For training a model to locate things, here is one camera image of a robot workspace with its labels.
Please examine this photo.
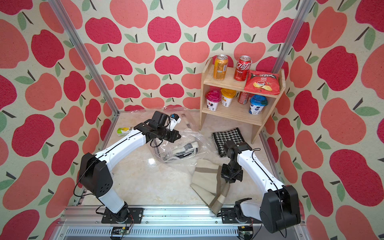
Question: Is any black white houndstooth scarf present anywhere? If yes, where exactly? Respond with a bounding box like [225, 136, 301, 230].
[212, 128, 245, 158]

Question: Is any clear plastic vacuum bag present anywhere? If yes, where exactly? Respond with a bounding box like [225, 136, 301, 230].
[147, 107, 218, 165]

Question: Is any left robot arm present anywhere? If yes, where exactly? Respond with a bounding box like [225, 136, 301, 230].
[78, 111, 181, 224]

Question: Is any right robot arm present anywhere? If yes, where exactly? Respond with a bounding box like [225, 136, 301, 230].
[221, 141, 301, 233]

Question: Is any grey white folded scarf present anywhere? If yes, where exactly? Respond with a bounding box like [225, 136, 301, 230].
[164, 141, 199, 162]

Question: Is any red chips bag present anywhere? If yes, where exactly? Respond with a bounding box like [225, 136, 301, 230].
[244, 71, 280, 96]

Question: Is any green white drink carton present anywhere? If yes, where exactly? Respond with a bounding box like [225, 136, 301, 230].
[117, 127, 134, 137]

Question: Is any pink lid cup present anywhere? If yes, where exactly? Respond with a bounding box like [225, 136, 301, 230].
[205, 90, 221, 112]

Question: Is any wooden two-tier shelf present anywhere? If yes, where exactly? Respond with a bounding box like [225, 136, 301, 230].
[199, 58, 286, 144]

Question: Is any blue lid cup on shelf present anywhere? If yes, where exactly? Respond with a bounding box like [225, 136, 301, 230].
[249, 95, 268, 115]

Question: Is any red can lower shelf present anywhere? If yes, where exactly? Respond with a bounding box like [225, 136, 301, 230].
[238, 92, 250, 105]

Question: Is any yellow lid cup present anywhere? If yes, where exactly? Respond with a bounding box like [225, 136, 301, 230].
[221, 89, 237, 107]

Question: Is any orange drink can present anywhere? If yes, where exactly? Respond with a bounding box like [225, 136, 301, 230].
[213, 55, 229, 81]

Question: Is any red cola can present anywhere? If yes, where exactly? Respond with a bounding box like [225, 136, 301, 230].
[234, 56, 252, 82]

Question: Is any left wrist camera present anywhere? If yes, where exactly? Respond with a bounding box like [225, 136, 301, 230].
[169, 114, 182, 131]

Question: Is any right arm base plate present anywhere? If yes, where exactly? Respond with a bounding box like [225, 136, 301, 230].
[216, 207, 262, 225]

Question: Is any left aluminium corner post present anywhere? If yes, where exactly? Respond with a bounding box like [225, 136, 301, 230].
[48, 0, 120, 117]

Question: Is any aluminium corner post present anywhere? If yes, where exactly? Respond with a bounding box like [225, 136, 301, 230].
[272, 0, 315, 73]
[48, 0, 120, 117]

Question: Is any aluminium front rail frame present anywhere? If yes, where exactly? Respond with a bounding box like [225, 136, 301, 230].
[48, 205, 311, 240]

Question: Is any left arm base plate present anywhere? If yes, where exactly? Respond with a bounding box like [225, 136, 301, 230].
[101, 208, 144, 225]

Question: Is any right aluminium corner post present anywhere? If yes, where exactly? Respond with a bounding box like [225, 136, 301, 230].
[272, 0, 315, 73]

